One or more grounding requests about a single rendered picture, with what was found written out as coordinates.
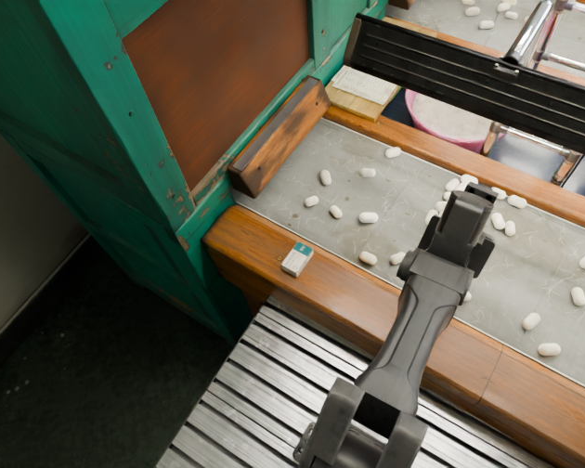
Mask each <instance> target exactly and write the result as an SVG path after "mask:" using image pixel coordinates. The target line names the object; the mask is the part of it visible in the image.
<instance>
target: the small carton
mask: <svg viewBox="0 0 585 468"><path fill-rule="evenodd" d="M313 254H314V251H313V249H312V248H310V247H308V246H307V245H305V244H303V243H302V242H300V241H298V242H297V243H296V244H295V245H294V247H293V248H292V250H291V251H290V253H289V254H288V255H287V257H286V258H285V259H284V261H283V262H282V264H281V268H282V269H283V270H285V271H286V272H288V273H290V274H292V275H293V276H295V277H296V278H297V277H298V276H299V274H300V273H301V271H302V270H303V268H304V267H305V266H306V264H307V262H308V261H309V259H310V258H311V257H312V255H313Z"/></svg>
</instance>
